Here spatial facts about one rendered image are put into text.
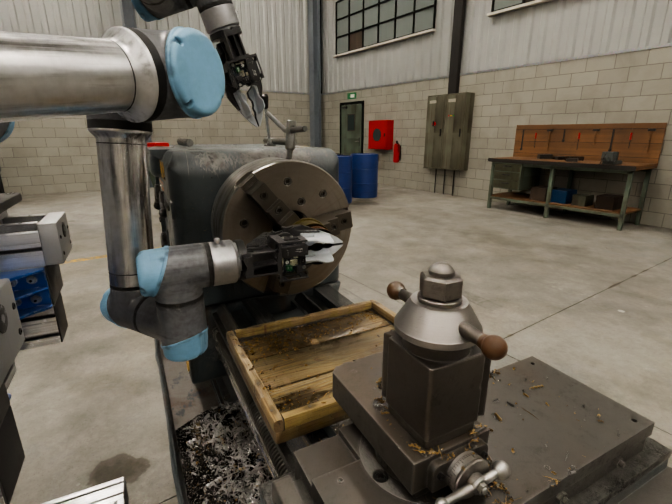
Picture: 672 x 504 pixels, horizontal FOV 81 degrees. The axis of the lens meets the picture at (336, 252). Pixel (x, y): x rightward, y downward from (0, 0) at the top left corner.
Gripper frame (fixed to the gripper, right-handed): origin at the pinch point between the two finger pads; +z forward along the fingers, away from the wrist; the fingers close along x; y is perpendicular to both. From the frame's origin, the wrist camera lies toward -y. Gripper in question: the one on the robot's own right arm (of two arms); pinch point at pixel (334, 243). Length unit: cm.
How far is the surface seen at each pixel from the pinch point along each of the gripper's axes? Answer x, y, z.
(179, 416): -54, -33, -32
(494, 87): 98, -514, 586
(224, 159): 14.8, -31.8, -14.0
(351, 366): -6.3, 30.9, -12.9
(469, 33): 201, -584, 579
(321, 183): 9.8, -15.2, 4.1
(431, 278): 9.2, 43.0, -11.8
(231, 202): 7.2, -14.7, -16.6
